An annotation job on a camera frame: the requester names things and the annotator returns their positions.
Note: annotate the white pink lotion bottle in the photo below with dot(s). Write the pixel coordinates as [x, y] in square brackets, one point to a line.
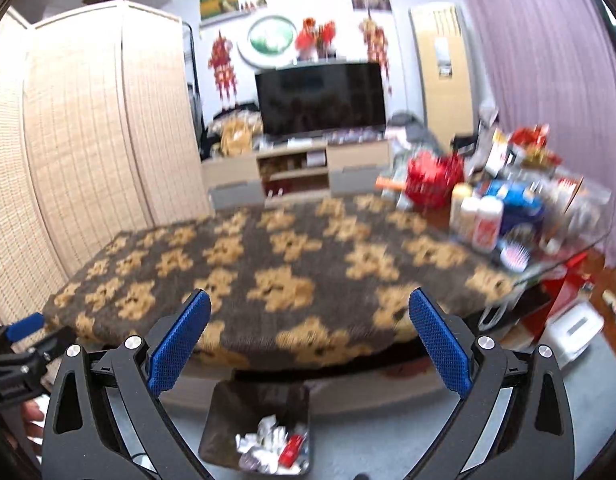
[488, 227]

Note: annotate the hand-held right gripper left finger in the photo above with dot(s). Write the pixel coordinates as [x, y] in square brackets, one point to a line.
[180, 345]

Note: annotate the clear plastic container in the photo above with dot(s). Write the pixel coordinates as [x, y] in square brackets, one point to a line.
[583, 210]

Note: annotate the bamboo folding screen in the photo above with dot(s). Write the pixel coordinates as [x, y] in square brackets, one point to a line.
[88, 135]

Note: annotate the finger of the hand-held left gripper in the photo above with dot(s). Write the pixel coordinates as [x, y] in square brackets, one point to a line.
[25, 326]

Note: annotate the beige TV cabinet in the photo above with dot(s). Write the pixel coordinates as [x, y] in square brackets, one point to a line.
[358, 155]

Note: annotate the red gold gift box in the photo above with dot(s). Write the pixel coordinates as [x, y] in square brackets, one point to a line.
[530, 136]

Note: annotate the beige standing air conditioner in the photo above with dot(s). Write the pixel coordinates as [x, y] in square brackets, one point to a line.
[440, 85]

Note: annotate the purple curtain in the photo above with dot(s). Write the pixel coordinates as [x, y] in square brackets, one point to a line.
[538, 60]

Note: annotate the grey seat back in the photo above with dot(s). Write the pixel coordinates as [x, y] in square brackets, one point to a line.
[235, 196]
[358, 181]

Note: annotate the pink hairbrush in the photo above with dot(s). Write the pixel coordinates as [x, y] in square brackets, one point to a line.
[515, 257]

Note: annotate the small white bottle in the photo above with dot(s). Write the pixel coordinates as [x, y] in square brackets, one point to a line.
[468, 220]

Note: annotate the black trash bin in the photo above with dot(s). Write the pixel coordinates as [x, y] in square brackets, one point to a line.
[248, 405]

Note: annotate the person's left hand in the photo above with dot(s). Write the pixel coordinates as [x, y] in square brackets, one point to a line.
[33, 415]

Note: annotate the red flower arrangement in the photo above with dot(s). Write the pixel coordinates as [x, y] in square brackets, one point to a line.
[315, 37]

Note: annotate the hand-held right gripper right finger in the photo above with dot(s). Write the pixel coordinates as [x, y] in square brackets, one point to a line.
[438, 345]

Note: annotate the round wall plate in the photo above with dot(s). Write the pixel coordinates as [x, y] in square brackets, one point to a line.
[268, 40]

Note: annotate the white plastic stool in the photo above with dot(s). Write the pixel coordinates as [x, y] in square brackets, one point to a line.
[573, 332]

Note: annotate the blue packet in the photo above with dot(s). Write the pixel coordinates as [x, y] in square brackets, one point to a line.
[518, 205]

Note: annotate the black television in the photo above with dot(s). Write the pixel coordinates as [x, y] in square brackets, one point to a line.
[318, 100]

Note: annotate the landscape painting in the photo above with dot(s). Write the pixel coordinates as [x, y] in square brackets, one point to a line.
[219, 2]

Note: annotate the red basket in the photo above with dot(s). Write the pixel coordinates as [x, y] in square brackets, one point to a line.
[433, 180]

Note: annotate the brown bear print blanket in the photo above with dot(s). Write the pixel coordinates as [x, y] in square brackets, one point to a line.
[308, 230]

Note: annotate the red hanging ornament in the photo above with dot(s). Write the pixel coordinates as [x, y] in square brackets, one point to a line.
[375, 45]
[223, 65]

